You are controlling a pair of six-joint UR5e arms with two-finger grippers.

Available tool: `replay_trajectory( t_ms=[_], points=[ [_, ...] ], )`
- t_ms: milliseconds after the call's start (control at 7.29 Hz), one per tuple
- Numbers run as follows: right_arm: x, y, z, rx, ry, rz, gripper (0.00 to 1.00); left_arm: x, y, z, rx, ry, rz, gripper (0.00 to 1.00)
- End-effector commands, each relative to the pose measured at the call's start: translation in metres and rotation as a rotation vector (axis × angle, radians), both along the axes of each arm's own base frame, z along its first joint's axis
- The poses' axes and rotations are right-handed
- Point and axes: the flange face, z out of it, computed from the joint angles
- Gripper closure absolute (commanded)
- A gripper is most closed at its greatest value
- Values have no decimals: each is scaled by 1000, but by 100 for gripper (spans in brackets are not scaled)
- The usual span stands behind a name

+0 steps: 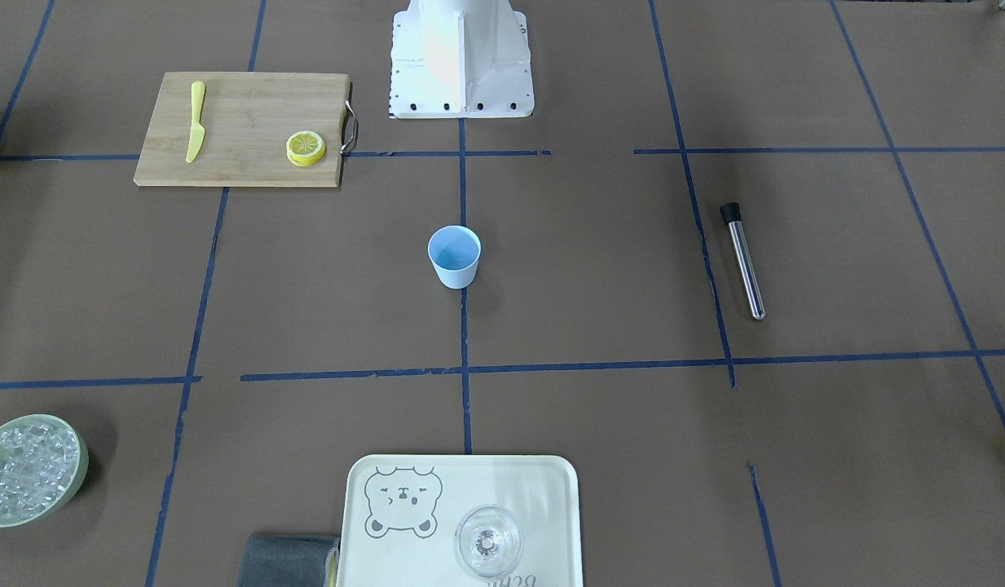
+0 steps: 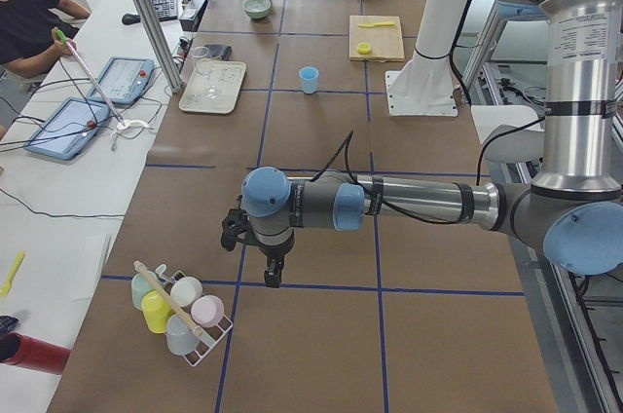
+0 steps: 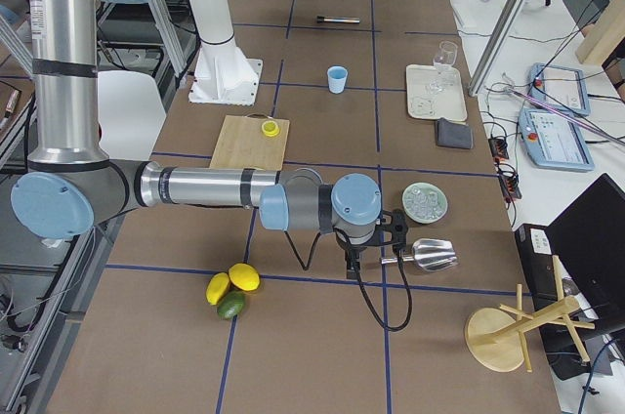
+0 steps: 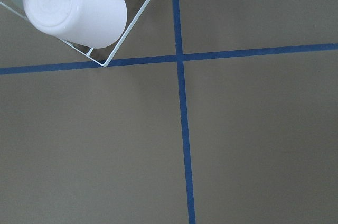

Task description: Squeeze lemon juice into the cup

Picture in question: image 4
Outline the white wire cup rack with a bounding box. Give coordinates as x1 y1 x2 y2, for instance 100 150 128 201
1 0 150 67

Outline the pink plastic cup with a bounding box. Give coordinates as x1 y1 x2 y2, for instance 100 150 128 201
23 0 127 49

